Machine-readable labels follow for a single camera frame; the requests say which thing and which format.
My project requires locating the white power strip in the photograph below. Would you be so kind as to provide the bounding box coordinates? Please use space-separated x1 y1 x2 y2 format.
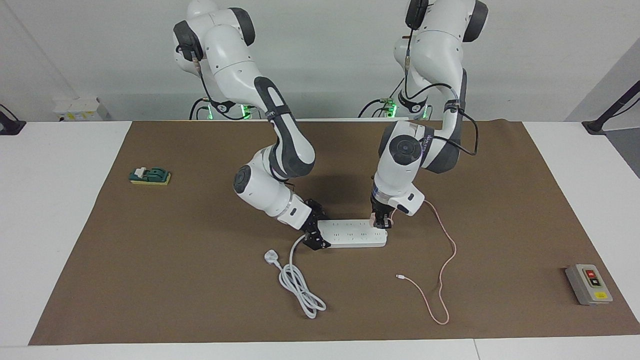
318 218 388 249

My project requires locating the pink charging cable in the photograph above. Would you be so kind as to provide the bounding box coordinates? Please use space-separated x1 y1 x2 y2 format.
390 200 458 326

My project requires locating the brown table mat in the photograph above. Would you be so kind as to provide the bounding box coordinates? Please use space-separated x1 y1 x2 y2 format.
28 120 640 346

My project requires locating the grey push-button control box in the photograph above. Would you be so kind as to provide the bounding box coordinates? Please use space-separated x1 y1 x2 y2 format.
565 264 614 306

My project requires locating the black stand with pole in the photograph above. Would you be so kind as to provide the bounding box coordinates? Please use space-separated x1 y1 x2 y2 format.
581 80 640 136

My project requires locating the white box with yellow labels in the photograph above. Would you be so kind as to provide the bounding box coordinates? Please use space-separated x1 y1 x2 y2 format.
53 97 112 122

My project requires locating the white power cord with plug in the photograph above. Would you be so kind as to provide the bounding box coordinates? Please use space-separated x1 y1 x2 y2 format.
264 235 327 319

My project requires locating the black left base cable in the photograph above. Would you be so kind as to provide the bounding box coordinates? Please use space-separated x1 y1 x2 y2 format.
357 75 402 119

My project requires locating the black base cable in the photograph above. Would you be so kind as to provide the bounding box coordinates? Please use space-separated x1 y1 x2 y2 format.
357 75 402 119
188 97 212 121

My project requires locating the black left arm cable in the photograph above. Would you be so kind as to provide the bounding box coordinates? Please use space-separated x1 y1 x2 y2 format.
402 27 480 157

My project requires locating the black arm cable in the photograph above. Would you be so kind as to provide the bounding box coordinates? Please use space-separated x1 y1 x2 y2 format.
190 45 253 121
402 27 480 157

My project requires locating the black right base cable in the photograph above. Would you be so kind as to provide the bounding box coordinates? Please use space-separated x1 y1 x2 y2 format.
188 97 212 121

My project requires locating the green knife switch yellow base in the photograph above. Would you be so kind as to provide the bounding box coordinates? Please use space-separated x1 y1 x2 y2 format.
129 166 172 186

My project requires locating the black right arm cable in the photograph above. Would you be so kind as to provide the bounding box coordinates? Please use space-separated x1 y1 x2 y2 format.
190 45 253 121

